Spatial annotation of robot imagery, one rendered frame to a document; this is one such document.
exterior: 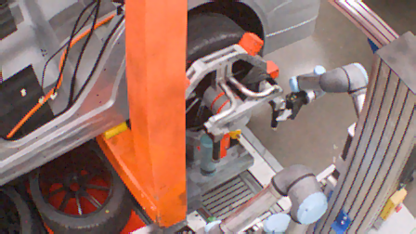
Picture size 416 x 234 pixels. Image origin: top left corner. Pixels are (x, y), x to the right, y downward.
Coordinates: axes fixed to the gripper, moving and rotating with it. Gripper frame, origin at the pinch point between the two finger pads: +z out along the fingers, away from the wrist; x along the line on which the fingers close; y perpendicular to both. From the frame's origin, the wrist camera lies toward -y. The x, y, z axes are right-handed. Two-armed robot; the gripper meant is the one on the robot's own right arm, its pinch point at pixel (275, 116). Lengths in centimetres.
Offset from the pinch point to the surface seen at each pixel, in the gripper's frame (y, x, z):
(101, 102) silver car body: 11, -45, 70
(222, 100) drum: 8.2, -15.9, 20.2
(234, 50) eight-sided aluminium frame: 28.6, -23.5, 9.1
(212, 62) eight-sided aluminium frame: 29.0, -21.7, 22.5
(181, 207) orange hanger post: -17, 10, 59
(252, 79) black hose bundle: 18.3, -12.1, 6.9
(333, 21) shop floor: -83, -106, -174
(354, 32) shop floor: -83, -86, -183
